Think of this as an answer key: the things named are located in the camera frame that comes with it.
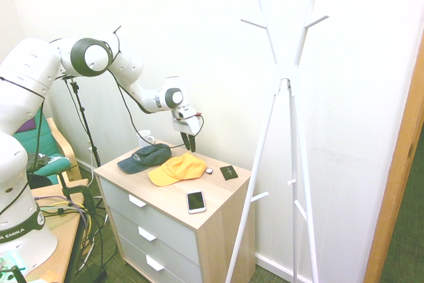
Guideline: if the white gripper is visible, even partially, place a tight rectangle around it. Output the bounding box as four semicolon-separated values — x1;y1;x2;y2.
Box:
171;106;201;152

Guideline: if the white coat rack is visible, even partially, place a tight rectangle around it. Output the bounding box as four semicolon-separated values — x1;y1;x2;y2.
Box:
225;0;330;283

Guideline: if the navy blue cap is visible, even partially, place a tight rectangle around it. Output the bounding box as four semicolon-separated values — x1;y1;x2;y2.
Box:
117;142;172;175

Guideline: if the white mug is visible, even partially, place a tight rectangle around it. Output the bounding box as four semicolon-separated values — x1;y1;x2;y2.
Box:
136;129;156;148

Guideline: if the dark crumpled garment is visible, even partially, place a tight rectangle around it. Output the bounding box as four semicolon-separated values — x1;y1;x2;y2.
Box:
25;152;50;173

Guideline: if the purple cable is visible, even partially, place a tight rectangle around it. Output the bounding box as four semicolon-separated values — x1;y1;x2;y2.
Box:
34;195;92;231

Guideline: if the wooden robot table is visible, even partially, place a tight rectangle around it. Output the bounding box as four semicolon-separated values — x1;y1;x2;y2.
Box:
25;178;90;283

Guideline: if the wooden door frame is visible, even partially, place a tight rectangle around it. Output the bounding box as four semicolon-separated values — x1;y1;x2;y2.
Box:
362;34;424;283

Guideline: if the purple cloth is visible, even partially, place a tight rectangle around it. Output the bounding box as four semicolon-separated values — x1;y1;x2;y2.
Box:
15;117;36;135

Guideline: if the black camera tripod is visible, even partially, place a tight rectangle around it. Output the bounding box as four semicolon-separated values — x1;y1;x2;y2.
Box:
68;79;102;168

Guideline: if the green wooden armchair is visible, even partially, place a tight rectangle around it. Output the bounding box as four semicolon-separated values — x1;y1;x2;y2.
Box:
13;103;82;186

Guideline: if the light wood drawer chest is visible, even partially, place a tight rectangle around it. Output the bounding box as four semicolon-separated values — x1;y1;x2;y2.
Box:
93;140;256;283

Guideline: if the black screw clamp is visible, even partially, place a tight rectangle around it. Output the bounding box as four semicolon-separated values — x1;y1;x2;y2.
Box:
56;170;97;217

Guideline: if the black square pad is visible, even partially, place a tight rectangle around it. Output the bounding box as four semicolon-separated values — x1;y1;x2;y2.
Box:
219;165;239;182

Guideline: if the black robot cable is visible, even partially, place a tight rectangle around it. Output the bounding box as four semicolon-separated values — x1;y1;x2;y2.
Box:
112;26;205;150

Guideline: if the yellow cap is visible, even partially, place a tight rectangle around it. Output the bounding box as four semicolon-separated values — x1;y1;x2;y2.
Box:
147;152;208;187

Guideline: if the yellow cable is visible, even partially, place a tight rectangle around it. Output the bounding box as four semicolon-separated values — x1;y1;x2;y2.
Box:
34;198;92;231

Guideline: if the white smartphone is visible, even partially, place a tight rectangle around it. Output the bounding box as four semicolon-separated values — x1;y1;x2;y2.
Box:
186;190;207;215

